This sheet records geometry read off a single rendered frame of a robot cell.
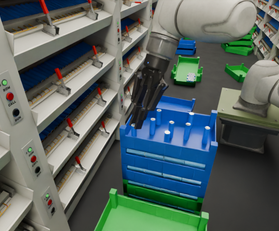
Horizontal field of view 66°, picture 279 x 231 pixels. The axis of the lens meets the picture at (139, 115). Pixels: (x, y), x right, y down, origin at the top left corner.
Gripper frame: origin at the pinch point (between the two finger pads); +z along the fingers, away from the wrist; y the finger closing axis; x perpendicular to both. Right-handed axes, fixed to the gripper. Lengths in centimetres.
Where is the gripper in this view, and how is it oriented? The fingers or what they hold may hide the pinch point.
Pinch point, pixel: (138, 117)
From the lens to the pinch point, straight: 70.4
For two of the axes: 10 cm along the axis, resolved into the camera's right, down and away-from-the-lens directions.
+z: -3.1, 9.1, 2.6
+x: -6.6, -0.1, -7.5
